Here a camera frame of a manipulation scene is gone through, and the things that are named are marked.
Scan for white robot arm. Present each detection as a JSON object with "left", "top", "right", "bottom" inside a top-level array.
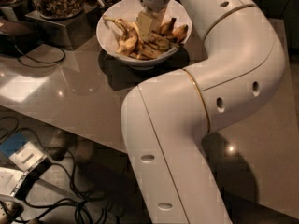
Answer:
[{"left": 121, "top": 0, "right": 285, "bottom": 224}]

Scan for small upright yellow banana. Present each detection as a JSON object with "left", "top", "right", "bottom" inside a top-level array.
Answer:
[{"left": 160, "top": 18, "right": 177, "bottom": 35}]

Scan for steel display stand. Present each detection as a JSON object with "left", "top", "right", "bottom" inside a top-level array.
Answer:
[
  {"left": 0, "top": 0, "right": 33, "bottom": 21},
  {"left": 26, "top": 4, "right": 101, "bottom": 50}
]

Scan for spotted banana bunch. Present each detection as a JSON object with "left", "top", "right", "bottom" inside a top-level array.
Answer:
[{"left": 130, "top": 22, "right": 180, "bottom": 60}]

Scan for long spotted banana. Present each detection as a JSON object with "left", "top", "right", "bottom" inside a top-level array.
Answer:
[{"left": 104, "top": 16, "right": 138, "bottom": 56}]

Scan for black floor cables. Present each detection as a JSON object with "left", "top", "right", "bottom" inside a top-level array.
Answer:
[{"left": 0, "top": 115, "right": 125, "bottom": 224}]

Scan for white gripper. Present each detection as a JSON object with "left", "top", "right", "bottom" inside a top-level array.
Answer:
[{"left": 136, "top": 0, "right": 170, "bottom": 42}]

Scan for dark round appliance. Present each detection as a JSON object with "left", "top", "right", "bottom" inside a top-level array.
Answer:
[{"left": 0, "top": 18, "right": 41, "bottom": 57}]

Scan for blue white floor box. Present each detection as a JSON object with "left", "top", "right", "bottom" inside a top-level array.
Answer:
[{"left": 0, "top": 133, "right": 47, "bottom": 171}]

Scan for glass jar of nuts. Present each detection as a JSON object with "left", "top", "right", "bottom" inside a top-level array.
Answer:
[{"left": 32, "top": 0, "right": 84, "bottom": 20}]

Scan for black appliance cable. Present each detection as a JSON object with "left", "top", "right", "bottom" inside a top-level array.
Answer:
[{"left": 12, "top": 42, "right": 66, "bottom": 66}]

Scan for white power strip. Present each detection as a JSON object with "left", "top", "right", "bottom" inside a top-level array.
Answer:
[{"left": 0, "top": 201, "right": 23, "bottom": 224}]

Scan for white ceramic bowl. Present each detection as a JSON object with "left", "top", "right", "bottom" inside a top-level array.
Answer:
[{"left": 96, "top": 0, "right": 192, "bottom": 70}]

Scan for small orange banana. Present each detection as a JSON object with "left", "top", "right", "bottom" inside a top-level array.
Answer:
[{"left": 173, "top": 24, "right": 189, "bottom": 43}]

